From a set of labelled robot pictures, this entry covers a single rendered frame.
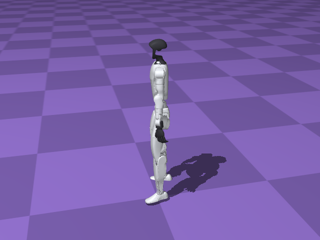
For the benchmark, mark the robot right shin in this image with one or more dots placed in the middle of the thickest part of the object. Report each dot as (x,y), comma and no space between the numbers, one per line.
(165,153)

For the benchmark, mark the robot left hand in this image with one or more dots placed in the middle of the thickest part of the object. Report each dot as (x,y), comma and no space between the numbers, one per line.
(159,134)

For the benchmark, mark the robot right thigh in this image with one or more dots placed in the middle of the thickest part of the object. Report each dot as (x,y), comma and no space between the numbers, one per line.
(152,121)

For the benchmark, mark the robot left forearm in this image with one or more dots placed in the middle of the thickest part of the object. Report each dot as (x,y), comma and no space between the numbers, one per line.
(158,110)

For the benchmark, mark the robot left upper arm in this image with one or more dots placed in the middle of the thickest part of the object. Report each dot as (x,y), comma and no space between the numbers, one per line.
(159,75)

